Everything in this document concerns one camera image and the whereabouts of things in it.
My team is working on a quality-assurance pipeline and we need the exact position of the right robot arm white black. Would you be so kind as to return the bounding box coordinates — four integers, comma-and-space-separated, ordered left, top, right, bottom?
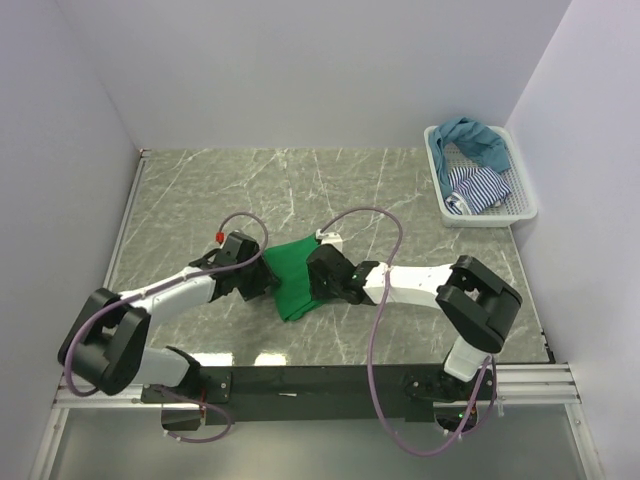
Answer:
306, 245, 522, 399

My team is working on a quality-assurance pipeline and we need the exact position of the striped tank top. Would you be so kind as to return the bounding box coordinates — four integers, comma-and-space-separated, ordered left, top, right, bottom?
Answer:
444, 167, 511, 215

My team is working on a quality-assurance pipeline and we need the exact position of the green tank top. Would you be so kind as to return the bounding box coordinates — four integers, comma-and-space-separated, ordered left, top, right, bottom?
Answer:
264, 235, 325, 322

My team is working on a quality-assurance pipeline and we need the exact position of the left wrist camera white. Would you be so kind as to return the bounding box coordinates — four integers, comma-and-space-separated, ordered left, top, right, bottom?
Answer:
215, 231, 236, 246

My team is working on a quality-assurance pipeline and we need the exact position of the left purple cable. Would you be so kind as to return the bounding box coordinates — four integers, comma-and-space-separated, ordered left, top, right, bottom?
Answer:
63, 212, 269, 444

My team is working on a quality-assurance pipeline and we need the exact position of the purple cable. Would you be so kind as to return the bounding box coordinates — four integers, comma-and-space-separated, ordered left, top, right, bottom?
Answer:
319, 206, 499, 457
63, 212, 269, 444

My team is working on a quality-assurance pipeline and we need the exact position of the blue tank top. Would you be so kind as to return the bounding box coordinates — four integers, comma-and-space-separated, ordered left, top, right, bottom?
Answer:
427, 117, 510, 197

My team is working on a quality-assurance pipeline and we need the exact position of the aluminium rail frame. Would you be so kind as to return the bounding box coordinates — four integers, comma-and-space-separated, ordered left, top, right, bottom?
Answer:
32, 148, 590, 479

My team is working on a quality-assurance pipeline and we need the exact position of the white plastic basket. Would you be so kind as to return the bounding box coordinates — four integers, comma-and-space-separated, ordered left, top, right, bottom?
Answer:
424, 126, 538, 228

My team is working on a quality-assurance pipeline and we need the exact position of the black base beam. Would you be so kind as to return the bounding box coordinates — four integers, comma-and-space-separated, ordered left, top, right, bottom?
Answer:
141, 364, 496, 432

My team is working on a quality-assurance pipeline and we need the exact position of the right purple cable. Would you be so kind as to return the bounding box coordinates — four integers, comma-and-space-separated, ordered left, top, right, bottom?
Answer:
319, 206, 499, 457

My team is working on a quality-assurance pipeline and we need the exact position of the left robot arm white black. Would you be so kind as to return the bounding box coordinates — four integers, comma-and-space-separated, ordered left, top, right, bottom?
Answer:
58, 231, 280, 402

